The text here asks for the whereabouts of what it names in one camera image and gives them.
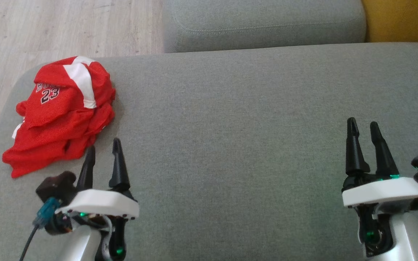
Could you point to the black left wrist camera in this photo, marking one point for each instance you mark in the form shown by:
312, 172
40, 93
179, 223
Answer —
54, 186

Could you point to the red basketball jersey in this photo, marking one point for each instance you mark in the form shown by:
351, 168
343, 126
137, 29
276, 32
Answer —
38, 154

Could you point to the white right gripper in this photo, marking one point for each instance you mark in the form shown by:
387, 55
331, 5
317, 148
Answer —
383, 190

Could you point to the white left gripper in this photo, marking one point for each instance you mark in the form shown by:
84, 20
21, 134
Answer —
100, 203

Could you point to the grey sofa back cushion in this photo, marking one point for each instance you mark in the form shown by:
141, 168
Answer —
263, 25

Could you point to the grey sofa seat cushion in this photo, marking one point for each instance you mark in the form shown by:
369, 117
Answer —
230, 127

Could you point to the yellow cushion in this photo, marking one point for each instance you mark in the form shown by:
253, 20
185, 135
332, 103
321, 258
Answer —
401, 18

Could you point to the blue left camera connector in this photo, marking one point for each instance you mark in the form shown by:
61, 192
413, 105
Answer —
46, 213

